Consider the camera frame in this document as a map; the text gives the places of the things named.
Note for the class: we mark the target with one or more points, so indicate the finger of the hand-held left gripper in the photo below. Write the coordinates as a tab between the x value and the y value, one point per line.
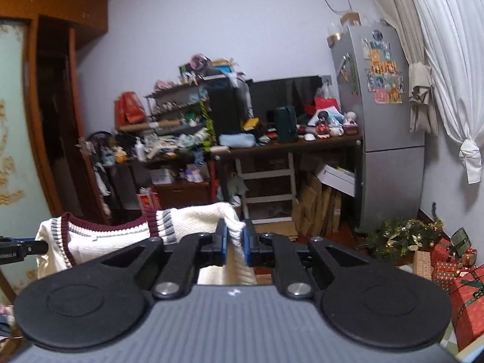
36	247

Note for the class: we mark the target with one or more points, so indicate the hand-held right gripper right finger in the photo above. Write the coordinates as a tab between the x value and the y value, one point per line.
247	242

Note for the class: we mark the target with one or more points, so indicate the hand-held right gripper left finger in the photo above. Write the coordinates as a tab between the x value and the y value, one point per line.
225	242

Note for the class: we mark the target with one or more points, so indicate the cream knit sweater vest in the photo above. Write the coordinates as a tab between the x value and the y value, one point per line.
189	223

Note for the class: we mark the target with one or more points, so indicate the wooden drawer cabinet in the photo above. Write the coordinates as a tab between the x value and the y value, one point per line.
181	196

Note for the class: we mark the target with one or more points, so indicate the flattened cardboard boxes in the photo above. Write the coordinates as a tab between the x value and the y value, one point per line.
317	208

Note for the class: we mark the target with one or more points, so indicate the red carton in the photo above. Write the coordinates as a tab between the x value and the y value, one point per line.
143	204
155	200

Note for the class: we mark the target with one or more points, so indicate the small white box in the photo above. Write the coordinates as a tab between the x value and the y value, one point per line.
162	176

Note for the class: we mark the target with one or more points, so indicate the light blue pouch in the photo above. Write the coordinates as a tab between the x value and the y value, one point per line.
238	140

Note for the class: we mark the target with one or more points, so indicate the white cardboard box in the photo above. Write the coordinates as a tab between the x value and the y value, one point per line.
336	179

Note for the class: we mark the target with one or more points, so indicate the cluttered wooden shelf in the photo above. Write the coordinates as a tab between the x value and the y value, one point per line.
172	91
302	143

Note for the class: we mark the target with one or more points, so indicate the white lotion bottle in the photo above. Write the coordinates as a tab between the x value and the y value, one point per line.
140	151

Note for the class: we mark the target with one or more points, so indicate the dark green canister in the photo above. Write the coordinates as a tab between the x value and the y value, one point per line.
285	123

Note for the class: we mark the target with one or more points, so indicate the frosted glass wardrobe door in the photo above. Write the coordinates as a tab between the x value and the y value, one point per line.
15	121

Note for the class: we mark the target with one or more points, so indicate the black box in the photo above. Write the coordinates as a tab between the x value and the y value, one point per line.
227	106

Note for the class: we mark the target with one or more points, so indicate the brown cardboard tube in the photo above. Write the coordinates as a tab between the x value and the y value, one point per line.
151	125

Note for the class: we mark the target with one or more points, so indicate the black-haired plush doll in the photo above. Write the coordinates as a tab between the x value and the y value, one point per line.
324	123

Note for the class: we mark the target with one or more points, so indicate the green christmas garland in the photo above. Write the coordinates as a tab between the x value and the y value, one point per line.
400	234

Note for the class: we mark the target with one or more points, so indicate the silver refrigerator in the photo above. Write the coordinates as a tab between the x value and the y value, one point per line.
393	185

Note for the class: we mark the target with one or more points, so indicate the black television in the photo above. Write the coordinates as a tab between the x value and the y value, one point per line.
287	90

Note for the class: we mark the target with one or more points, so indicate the red plastic bag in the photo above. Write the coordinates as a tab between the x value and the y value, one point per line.
327	104

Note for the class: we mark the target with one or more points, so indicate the red paper bag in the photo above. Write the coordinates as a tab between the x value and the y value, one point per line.
130	107

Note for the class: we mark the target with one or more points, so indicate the tan gift box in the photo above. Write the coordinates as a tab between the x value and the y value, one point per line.
422	264

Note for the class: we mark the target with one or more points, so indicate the small red gift box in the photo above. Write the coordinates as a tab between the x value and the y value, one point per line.
441	251
448	276

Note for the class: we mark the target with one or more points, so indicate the cluster of fridge stickers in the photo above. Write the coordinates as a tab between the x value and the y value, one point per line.
383	72

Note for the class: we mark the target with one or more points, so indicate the glass jar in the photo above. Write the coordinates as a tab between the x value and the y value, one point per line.
335	32

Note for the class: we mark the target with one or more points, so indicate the beige hanging cloth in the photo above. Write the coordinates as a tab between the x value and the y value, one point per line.
421	94

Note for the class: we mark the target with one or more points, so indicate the large red gift box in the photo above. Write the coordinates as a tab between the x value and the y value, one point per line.
470	310

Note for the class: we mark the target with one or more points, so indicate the brown wooden wardrobe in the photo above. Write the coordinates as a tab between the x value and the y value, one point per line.
56	3

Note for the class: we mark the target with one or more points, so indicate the gold box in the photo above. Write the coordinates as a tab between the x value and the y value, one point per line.
351	19

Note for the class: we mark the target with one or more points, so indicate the white curtain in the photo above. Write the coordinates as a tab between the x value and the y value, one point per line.
446	45

